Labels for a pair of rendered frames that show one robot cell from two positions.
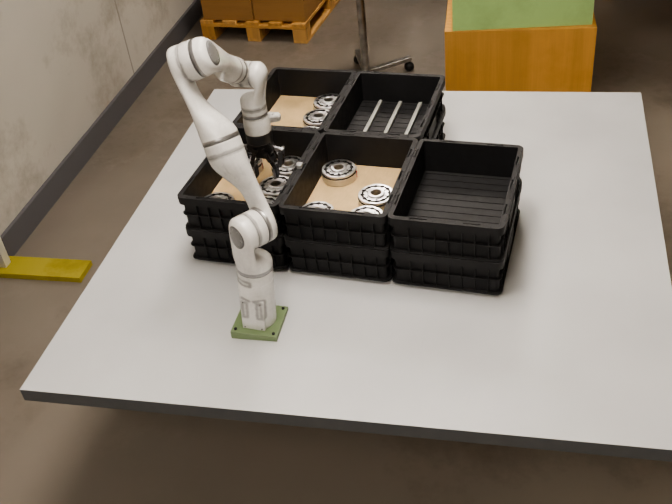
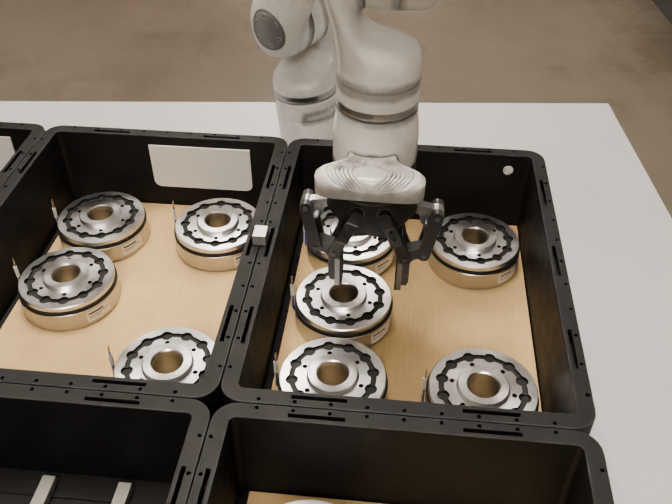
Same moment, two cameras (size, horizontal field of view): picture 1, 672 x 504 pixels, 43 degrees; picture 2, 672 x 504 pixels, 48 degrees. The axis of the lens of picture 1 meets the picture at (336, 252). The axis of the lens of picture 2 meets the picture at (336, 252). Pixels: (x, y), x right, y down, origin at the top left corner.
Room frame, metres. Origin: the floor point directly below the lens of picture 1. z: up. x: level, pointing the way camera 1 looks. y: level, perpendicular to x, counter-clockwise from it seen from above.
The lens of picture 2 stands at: (2.63, -0.01, 1.40)
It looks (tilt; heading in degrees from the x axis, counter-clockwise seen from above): 40 degrees down; 165
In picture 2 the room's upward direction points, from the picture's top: straight up
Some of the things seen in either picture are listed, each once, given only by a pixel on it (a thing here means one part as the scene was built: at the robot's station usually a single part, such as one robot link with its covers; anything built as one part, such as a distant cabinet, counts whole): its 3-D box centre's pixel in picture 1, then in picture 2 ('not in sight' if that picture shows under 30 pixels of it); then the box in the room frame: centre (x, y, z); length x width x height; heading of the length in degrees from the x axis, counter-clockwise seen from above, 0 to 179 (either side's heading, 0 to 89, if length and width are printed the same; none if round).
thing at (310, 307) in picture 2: (275, 185); (343, 297); (2.09, 0.15, 0.86); 0.10 x 0.10 x 0.01
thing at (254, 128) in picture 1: (258, 117); (374, 135); (2.11, 0.17, 1.07); 0.11 x 0.09 x 0.06; 158
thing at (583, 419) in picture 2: (251, 166); (409, 260); (2.11, 0.21, 0.92); 0.40 x 0.30 x 0.02; 159
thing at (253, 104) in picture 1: (253, 88); (370, 14); (2.10, 0.17, 1.17); 0.09 x 0.07 x 0.15; 70
